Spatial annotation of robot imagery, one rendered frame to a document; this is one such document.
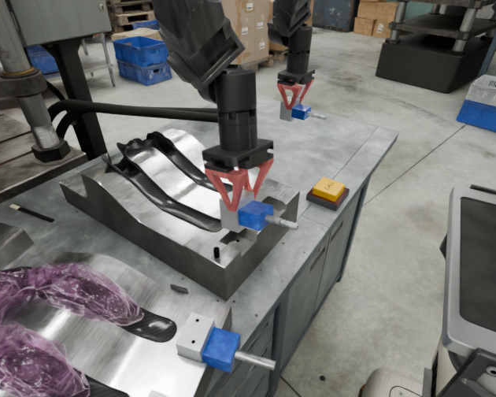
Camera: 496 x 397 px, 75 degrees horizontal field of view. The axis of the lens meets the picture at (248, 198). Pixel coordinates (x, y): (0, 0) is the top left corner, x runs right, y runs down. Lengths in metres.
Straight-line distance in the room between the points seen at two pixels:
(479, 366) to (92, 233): 0.70
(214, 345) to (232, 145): 0.28
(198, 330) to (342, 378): 1.03
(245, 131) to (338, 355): 1.17
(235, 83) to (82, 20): 0.89
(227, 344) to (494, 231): 0.35
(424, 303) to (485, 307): 1.40
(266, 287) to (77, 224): 0.45
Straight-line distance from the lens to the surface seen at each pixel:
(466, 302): 0.37
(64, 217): 0.87
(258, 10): 4.57
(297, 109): 0.94
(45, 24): 1.23
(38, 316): 0.55
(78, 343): 0.52
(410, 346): 1.61
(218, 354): 0.48
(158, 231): 0.62
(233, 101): 0.45
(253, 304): 0.60
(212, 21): 0.41
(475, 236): 0.44
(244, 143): 0.47
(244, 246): 0.60
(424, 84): 4.53
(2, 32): 1.05
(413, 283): 1.83
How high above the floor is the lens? 1.29
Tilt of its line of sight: 37 degrees down
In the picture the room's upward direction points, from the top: straight up
